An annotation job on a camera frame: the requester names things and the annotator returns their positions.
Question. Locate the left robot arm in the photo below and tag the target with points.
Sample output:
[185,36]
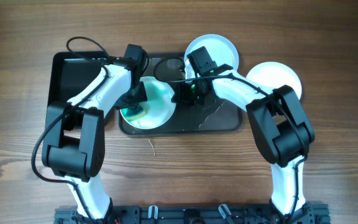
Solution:
[73,143]

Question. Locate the black water tray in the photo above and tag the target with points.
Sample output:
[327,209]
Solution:
[71,75]

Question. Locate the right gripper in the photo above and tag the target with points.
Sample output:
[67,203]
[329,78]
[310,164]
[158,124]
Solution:
[182,96]

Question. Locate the white plate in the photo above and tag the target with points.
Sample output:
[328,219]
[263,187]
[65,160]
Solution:
[158,108]
[275,75]

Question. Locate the blue and yellow sponge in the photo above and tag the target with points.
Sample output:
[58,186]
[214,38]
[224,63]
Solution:
[133,112]

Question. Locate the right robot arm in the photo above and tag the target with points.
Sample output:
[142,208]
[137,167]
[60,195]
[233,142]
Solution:
[270,95]

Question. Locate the light blue plate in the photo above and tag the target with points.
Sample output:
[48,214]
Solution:
[220,49]

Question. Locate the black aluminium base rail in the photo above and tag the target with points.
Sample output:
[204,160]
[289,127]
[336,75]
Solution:
[191,214]

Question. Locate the dark grey serving tray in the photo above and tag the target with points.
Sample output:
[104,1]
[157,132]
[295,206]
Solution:
[214,116]

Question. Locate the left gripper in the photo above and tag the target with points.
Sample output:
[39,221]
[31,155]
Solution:
[140,96]

